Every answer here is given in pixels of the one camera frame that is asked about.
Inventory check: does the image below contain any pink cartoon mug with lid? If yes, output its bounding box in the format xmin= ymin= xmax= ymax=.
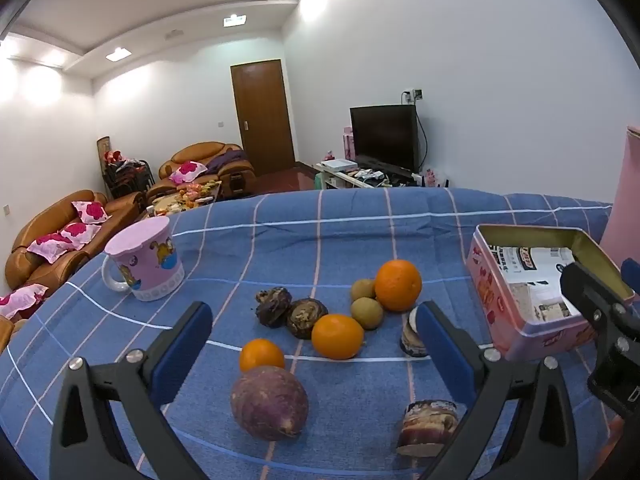
xmin=101 ymin=216 xmax=185 ymax=302

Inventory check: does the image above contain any brown leather sofa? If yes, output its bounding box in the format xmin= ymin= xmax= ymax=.
xmin=5 ymin=190 xmax=146 ymax=296

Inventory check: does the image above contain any purple throw blanket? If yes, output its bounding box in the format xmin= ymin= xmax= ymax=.
xmin=206 ymin=149 xmax=249 ymax=173

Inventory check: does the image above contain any cut taro piece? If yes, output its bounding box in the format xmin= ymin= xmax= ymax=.
xmin=396 ymin=400 xmax=459 ymax=457
xmin=400 ymin=307 xmax=430 ymax=358

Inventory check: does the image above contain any black power cable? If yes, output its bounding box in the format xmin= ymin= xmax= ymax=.
xmin=415 ymin=100 xmax=429 ymax=171

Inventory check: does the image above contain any brown leather armchair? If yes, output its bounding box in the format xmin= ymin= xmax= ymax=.
xmin=146 ymin=141 xmax=257 ymax=204

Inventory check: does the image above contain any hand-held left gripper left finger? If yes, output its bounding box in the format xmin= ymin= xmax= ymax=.
xmin=49 ymin=301 xmax=214 ymax=480

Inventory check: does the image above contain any pink tin box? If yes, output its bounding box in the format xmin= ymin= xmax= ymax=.
xmin=465 ymin=223 xmax=636 ymax=362

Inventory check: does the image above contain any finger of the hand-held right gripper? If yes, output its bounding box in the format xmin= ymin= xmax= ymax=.
xmin=622 ymin=259 xmax=640 ymax=306
xmin=560 ymin=261 xmax=640 ymax=356

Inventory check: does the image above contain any dark brown tan-patched fruit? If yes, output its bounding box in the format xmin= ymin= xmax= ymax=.
xmin=286 ymin=298 xmax=329 ymax=339

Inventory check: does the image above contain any pink floral pillow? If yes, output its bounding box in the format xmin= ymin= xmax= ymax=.
xmin=169 ymin=161 xmax=207 ymax=184
xmin=71 ymin=201 xmax=110 ymax=223
xmin=26 ymin=234 xmax=76 ymax=263
xmin=0 ymin=283 xmax=49 ymax=320
xmin=59 ymin=222 xmax=101 ymax=248

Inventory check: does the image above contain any large purple round fruit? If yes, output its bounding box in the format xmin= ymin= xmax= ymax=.
xmin=230 ymin=365 xmax=309 ymax=442

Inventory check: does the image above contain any tall pink container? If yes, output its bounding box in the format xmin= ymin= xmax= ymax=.
xmin=600 ymin=125 xmax=640 ymax=273

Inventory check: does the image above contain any dark brown wrinkled fruit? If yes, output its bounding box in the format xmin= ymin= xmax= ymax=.
xmin=255 ymin=287 xmax=293 ymax=329

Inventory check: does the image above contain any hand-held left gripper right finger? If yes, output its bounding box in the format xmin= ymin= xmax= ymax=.
xmin=416 ymin=301 xmax=581 ymax=480

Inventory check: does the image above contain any small orange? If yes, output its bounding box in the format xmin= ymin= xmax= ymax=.
xmin=239 ymin=338 xmax=286 ymax=373

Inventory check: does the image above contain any white television stand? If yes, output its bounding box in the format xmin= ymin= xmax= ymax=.
xmin=313 ymin=161 xmax=416 ymax=191

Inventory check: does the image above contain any brown wooden door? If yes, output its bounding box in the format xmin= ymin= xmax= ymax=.
xmin=230 ymin=59 xmax=297 ymax=177

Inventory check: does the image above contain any black flat television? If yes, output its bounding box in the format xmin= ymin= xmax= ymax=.
xmin=349 ymin=105 xmax=419 ymax=175

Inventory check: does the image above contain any large orange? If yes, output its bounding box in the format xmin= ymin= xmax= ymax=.
xmin=374 ymin=259 xmax=423 ymax=313

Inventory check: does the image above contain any cluttered coffee table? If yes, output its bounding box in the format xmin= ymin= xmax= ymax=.
xmin=145 ymin=180 xmax=223 ymax=218

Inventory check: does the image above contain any blue checked blanket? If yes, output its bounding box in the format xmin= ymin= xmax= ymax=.
xmin=0 ymin=187 xmax=640 ymax=480

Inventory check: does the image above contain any black rack with clothes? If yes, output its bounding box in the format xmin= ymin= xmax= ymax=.
xmin=102 ymin=150 xmax=155 ymax=198

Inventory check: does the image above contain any medium orange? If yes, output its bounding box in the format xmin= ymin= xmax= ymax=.
xmin=311 ymin=313 xmax=365 ymax=360

